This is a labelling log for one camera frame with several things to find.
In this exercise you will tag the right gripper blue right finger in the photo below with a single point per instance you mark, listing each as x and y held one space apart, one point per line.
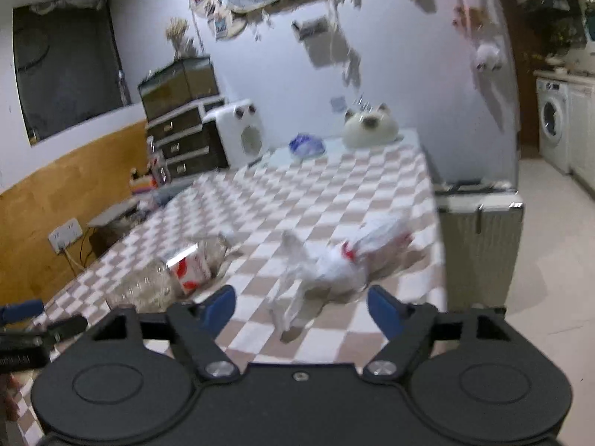
408 330

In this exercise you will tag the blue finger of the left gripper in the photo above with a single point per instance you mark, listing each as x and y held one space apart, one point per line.
16 313

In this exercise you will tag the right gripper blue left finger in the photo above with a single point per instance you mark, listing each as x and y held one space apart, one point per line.
196 328

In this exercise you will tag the clear plastic bottle red label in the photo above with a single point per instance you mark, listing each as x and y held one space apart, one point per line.
174 276

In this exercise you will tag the white plastic bag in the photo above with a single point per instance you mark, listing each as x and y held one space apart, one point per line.
315 277

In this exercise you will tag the beige ribbed suitcase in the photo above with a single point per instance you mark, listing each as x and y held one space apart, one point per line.
481 223

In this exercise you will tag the rainbow striped box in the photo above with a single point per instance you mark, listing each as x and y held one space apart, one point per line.
141 183

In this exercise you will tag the brown white checkered tablecloth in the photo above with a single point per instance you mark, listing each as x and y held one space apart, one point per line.
324 202

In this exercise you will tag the small water bottle red label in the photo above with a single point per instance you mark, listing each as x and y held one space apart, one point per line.
155 162

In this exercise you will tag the white dark drawer cabinet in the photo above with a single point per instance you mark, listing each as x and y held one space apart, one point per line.
187 143

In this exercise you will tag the cat shaped white lamp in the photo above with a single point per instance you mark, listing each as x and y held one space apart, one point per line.
369 128

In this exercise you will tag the white cat face heater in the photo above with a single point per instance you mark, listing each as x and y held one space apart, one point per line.
241 132

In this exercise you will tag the blue white tissue pack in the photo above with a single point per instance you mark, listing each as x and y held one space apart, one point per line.
305 146

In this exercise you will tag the white kitchen cabinets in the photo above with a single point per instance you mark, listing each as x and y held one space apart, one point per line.
581 132

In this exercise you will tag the glass fish tank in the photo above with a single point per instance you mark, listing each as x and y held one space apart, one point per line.
181 82

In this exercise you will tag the dark window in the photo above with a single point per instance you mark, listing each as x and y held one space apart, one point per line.
67 65

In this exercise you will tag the white washing machine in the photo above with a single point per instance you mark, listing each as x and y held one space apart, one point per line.
553 113

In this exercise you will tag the dried flower bouquet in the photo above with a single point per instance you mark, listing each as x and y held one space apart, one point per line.
176 34

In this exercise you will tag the white wall power socket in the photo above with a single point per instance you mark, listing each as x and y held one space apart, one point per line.
65 235

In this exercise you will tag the white plush wall toy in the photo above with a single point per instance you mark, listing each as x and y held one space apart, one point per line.
488 57

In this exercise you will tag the wall mounted clear organizer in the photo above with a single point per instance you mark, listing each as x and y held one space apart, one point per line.
310 28

